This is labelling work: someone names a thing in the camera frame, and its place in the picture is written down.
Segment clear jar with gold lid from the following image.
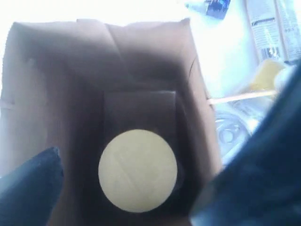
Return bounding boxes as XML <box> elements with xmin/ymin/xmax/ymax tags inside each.
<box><xmin>98</xmin><ymin>129</ymin><xmax>179</xmax><ymax>213</ymax></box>

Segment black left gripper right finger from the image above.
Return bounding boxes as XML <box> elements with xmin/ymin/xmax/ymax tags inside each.
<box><xmin>190</xmin><ymin>67</ymin><xmax>301</xmax><ymax>226</ymax></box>

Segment brown paper shopping bag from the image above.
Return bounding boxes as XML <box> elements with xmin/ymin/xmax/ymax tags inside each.
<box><xmin>0</xmin><ymin>19</ymin><xmax>221</xmax><ymax>226</ymax></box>

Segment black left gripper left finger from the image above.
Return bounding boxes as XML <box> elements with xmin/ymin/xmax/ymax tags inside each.
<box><xmin>0</xmin><ymin>147</ymin><xmax>64</xmax><ymax>226</ymax></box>

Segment small blue white carton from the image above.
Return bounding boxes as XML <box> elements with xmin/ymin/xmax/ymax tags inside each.
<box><xmin>184</xmin><ymin>0</ymin><xmax>231</xmax><ymax>20</ymax></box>

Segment yellow grain bottle white cap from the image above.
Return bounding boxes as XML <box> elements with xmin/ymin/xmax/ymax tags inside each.
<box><xmin>247</xmin><ymin>59</ymin><xmax>297</xmax><ymax>92</ymax></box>

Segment dark can with pull-tab lid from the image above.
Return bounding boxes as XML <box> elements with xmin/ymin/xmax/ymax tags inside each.
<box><xmin>213</xmin><ymin>96</ymin><xmax>276</xmax><ymax>165</ymax></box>

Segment long noodle package black ends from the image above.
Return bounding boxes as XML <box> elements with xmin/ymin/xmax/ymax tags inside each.
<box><xmin>245</xmin><ymin>0</ymin><xmax>301</xmax><ymax>65</ymax></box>

